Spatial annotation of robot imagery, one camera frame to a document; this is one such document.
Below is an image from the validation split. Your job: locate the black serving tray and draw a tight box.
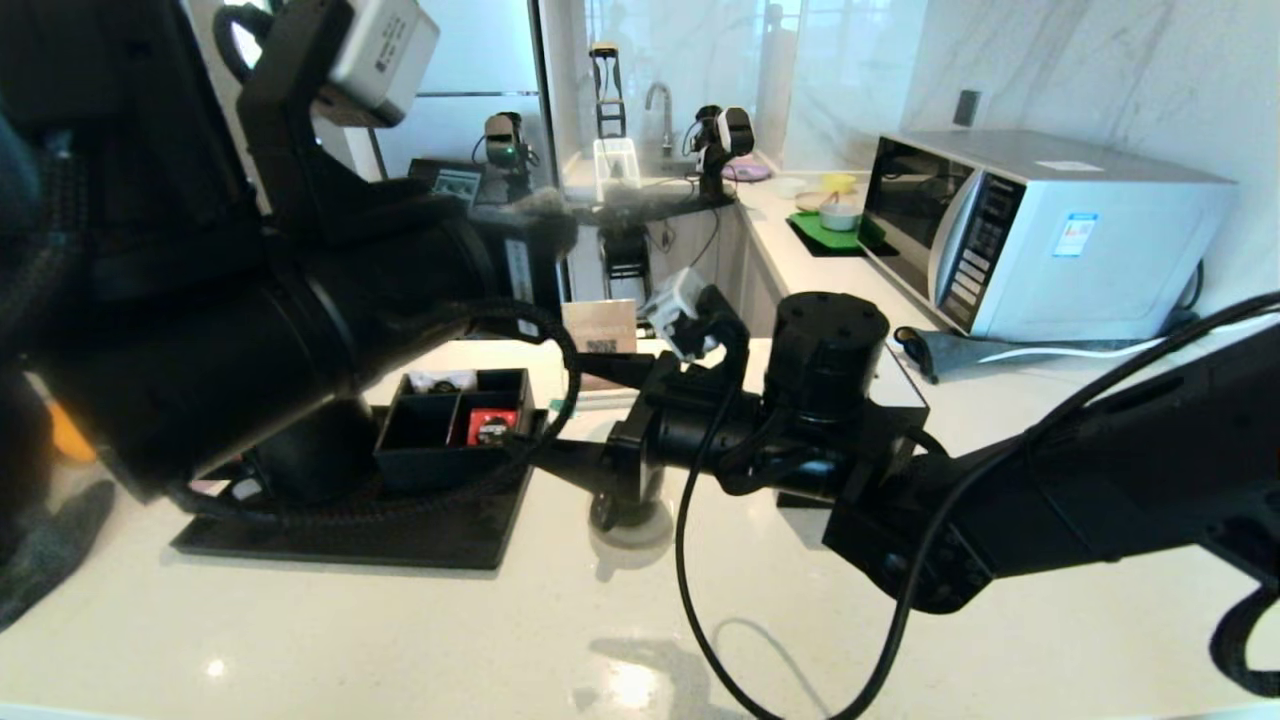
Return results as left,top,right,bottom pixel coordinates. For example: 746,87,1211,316
170,405,549,571

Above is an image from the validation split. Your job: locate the frosted glass door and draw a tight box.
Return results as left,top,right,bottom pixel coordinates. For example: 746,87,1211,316
375,0,566,301

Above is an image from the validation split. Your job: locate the white dish rack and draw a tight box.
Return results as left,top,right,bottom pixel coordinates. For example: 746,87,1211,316
593,137,642,203

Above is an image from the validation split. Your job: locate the grey fluffy towel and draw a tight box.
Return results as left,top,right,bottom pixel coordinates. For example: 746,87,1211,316
0,480,118,633

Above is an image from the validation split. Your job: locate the chrome sink faucet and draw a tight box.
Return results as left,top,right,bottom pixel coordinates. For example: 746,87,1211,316
645,82,680,159

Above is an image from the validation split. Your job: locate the black power cord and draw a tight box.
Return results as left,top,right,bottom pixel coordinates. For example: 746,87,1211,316
1158,260,1213,341

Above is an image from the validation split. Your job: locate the dark grey fabric pouch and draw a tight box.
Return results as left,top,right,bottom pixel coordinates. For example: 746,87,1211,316
893,325,1181,385

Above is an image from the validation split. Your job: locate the clear glass coaster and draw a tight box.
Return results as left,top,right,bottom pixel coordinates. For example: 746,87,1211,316
588,500,679,550

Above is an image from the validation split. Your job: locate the black compartment organizer box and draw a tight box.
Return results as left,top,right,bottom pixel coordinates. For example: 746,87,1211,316
375,368,538,493

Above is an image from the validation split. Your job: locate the black tissue box white lid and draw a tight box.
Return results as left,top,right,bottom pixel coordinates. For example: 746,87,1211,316
775,340,931,511

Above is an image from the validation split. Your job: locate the green mat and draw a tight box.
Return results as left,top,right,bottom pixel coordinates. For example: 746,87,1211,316
786,210,886,258

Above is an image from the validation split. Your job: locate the black electric kettle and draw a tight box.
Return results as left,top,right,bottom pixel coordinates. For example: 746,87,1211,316
243,395,386,508

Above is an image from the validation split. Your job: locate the silver microwave oven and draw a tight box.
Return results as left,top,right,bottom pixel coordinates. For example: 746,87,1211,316
858,128,1237,343

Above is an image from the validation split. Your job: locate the white cable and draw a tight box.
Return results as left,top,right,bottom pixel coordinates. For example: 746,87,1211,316
985,335,1171,363

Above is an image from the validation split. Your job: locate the black background robot frame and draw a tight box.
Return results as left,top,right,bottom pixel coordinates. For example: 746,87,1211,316
500,42,741,339

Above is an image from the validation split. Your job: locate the black white robot gripper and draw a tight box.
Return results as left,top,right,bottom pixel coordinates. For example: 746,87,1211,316
685,105,756,201

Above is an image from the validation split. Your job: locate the grey robot gripper green light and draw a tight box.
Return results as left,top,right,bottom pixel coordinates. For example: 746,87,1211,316
472,112,541,201

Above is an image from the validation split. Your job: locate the black mug white inside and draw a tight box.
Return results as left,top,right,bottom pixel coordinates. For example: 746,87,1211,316
588,470,666,533

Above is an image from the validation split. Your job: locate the QR code sign stand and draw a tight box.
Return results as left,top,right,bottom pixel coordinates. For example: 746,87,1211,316
562,298,641,411

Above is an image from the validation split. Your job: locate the open laptop computer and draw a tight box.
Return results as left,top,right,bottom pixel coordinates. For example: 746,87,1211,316
410,158,488,208

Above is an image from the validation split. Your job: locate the red sachet packet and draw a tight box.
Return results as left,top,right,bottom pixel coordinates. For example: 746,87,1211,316
468,408,519,446

